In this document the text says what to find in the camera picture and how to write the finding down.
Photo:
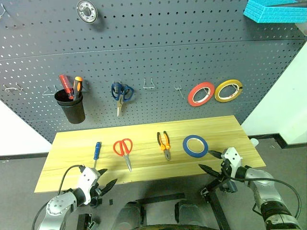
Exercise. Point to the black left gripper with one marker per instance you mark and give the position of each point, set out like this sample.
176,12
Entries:
97,192

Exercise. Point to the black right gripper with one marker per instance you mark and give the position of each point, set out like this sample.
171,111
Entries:
226,173

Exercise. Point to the blue tape roll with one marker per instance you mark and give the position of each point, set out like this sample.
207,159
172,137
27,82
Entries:
187,146

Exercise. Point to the orange black pliers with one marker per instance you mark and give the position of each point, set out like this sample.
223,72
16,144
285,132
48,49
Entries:
165,146

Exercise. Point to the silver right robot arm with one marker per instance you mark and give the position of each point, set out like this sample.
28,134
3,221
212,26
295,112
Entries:
263,189

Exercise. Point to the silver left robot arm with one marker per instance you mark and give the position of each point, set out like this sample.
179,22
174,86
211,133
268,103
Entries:
60,203

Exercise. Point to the small black block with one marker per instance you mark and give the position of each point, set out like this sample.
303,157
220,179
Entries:
111,202

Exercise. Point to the grey rounded shape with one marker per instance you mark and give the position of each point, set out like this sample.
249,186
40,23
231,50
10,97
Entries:
129,213

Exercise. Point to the black metal floor bar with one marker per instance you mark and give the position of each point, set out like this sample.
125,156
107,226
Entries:
163,198

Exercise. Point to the yellow tape roll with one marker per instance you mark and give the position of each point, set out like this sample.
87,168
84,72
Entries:
218,95

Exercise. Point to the red tape roll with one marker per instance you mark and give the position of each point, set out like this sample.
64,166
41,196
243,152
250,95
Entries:
192,97

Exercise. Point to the black baseboard strip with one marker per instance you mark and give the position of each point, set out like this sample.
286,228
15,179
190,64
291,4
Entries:
24,156
280,139

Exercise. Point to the black plastic cup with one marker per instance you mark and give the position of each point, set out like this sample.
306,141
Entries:
74,110

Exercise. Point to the red utility knife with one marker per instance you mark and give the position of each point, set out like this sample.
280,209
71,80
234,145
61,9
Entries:
64,82

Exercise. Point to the dark grey perforated pegboard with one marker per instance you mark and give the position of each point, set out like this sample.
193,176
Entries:
153,48

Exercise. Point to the blue foam block stack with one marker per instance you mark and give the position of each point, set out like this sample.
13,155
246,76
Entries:
271,14

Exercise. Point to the silver round metal flange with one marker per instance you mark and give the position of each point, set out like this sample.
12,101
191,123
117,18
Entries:
86,11

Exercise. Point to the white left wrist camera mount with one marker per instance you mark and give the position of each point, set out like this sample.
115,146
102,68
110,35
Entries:
87,178

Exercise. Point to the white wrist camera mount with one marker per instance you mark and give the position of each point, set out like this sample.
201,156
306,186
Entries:
87,178
231,157

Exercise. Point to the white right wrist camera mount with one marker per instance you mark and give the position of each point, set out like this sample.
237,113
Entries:
231,157

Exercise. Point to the black metal table frame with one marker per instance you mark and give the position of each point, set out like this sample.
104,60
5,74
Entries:
217,208

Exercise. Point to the black metal bracket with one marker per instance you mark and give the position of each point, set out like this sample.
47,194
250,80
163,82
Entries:
84,221

